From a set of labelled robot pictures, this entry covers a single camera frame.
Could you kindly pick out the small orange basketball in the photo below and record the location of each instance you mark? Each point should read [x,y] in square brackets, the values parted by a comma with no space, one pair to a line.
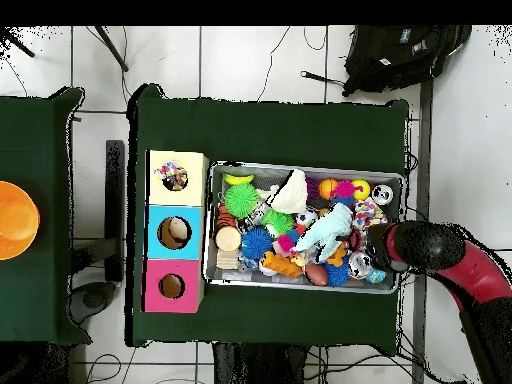
[328,188]

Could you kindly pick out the polka-dot cloth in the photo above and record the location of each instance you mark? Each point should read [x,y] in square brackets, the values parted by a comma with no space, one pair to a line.
[368,213]

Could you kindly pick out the grey round base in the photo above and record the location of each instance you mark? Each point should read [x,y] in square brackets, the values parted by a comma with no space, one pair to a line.
[92,300]

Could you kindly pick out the tan round wooden block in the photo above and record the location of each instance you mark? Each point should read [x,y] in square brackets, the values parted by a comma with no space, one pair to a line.
[228,238]

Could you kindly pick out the silver drink can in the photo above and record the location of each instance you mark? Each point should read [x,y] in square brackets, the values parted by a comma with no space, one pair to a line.
[359,265]

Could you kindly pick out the green spiky ball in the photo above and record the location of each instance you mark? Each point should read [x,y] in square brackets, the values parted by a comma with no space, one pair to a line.
[241,200]

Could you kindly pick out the wooden box with three holes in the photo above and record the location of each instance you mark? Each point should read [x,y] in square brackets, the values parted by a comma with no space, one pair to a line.
[154,240]

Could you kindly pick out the black tripod leg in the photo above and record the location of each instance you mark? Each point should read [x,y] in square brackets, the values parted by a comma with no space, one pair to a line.
[16,42]
[112,48]

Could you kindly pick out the pink spiky ball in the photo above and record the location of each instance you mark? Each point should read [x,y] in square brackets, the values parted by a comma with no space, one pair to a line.
[344,190]

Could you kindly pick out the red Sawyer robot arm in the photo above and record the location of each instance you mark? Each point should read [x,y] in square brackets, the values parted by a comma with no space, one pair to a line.
[472,272]

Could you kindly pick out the small soccer ball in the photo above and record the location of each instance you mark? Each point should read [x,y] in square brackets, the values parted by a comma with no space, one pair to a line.
[308,218]

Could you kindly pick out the clear mesh bin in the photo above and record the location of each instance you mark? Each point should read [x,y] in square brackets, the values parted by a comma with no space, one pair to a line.
[232,276]

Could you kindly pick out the white patterned cloth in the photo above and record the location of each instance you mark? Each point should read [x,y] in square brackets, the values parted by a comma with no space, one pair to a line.
[171,174]

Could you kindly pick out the dark green side tablecloth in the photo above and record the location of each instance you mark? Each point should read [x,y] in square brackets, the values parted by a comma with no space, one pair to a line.
[48,304]

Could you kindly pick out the black backpack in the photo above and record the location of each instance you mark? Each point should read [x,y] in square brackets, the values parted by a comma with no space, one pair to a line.
[400,56]

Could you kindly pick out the cream yellow cloth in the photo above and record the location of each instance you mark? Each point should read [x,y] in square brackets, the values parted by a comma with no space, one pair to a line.
[292,194]

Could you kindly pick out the orange plastic bowl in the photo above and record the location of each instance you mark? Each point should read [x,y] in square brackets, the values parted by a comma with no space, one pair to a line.
[16,220]

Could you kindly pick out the blue spiky ball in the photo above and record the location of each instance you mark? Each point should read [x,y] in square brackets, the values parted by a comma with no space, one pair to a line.
[257,243]

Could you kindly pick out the orange plastic toy brick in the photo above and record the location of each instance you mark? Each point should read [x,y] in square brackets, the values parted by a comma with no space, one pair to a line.
[282,265]

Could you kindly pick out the mint green cloth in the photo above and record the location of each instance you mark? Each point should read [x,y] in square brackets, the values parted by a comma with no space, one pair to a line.
[328,230]

